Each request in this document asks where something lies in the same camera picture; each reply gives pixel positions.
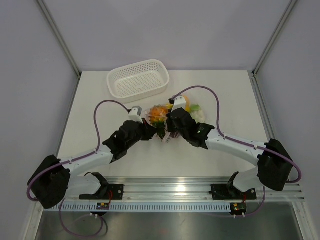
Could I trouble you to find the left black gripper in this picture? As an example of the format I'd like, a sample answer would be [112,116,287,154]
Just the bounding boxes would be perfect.
[126,118,158,149]

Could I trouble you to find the clear zip top bag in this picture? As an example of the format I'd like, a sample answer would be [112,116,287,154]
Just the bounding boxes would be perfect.
[142,94,206,143]

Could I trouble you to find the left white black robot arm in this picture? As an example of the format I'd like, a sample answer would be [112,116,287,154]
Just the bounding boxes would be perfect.
[26,119,157,209]

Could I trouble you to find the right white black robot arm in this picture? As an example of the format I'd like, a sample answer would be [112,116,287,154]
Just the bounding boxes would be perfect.
[167,108,293,199]

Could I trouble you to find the fake orange pineapple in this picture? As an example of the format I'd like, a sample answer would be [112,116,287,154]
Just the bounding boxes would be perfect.
[148,105,168,124]

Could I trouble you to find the white perforated plastic basket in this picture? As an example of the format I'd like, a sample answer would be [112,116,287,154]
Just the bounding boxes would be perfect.
[106,59,170,103]

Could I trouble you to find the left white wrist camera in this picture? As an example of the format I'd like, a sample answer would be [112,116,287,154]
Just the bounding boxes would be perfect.
[128,106,143,123]

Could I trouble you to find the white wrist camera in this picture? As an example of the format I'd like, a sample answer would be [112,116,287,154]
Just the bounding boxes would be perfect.
[169,95,191,112]
[128,106,143,123]

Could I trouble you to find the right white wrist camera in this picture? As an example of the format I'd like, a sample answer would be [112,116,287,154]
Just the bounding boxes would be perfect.
[169,95,191,112]

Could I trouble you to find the aluminium mounting rail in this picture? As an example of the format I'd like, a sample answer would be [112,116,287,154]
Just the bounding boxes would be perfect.
[105,177,305,202]

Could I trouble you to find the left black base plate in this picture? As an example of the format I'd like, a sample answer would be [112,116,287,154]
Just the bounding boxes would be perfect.
[79,183,125,200]

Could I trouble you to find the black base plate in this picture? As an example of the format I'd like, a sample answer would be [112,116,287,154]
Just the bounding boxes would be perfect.
[79,183,125,200]
[209,183,257,201]

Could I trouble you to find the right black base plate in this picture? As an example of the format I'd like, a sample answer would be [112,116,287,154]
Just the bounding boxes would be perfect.
[209,183,257,201]

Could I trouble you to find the left aluminium frame post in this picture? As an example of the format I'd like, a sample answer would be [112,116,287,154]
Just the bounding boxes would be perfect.
[34,0,81,78]

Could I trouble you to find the aluminium frame post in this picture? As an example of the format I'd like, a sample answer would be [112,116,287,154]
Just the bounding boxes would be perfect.
[34,0,81,78]
[252,0,300,78]

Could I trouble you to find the white slotted cable duct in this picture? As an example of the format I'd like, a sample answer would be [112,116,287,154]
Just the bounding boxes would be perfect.
[53,202,231,213]

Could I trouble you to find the right aluminium frame post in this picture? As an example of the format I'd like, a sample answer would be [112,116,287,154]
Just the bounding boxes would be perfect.
[252,0,300,78]

